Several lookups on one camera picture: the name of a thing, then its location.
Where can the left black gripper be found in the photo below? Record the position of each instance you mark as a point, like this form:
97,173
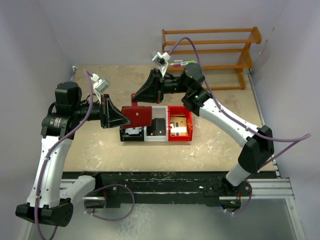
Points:
115,118

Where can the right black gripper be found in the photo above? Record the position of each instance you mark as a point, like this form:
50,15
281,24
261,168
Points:
149,92

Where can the red leather card holder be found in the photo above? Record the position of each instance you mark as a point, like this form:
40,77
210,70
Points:
139,116

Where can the red plastic bin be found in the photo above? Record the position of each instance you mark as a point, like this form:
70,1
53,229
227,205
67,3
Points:
181,110

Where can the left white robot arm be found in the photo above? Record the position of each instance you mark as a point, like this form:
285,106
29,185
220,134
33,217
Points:
47,203

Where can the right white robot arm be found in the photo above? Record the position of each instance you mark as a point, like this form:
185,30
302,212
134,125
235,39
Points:
256,142

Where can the silver cards pile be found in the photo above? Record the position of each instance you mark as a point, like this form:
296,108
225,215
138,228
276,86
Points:
133,130

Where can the black cards pile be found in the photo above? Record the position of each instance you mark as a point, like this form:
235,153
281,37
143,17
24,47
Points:
157,127

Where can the gold cards pile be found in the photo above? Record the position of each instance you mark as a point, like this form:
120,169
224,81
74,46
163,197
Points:
178,126

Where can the white plastic bin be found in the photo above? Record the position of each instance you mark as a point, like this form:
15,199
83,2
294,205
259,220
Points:
158,112

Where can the black plastic bin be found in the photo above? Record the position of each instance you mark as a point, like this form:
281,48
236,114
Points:
133,138

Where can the purple marker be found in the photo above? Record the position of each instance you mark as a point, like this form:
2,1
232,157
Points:
183,64

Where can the wooden rack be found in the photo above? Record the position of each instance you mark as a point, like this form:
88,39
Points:
238,45

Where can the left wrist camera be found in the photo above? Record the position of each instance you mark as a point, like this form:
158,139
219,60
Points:
100,84

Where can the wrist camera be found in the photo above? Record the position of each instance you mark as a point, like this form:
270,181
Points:
161,60
100,84

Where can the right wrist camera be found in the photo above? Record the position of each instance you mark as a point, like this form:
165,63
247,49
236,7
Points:
161,60

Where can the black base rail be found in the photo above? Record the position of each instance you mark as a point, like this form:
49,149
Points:
163,187

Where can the aluminium frame rail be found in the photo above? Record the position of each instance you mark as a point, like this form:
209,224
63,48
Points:
261,189

